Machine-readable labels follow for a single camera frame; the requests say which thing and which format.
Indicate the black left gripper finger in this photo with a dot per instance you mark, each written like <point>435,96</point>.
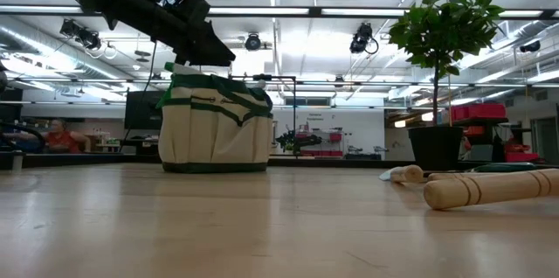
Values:
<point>209,53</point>

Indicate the black monitor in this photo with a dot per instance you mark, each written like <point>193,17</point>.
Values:
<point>142,109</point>

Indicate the red storage bins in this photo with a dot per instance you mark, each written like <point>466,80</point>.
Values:
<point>478,112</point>

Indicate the black overhead gantry bar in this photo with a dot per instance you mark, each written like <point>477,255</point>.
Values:
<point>314,11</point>

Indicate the person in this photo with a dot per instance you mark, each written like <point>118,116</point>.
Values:
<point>63,140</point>

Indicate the shelf with red bins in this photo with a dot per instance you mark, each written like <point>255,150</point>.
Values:
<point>335,136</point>

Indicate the cream and green gardening bag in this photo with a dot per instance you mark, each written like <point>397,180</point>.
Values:
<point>209,138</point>

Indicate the red storage bin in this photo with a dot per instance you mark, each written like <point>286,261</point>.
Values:
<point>522,157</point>

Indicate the small black background robot arm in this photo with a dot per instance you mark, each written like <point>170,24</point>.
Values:
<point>301,140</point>

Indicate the green plant in black pot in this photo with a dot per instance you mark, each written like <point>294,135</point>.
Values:
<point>436,147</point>

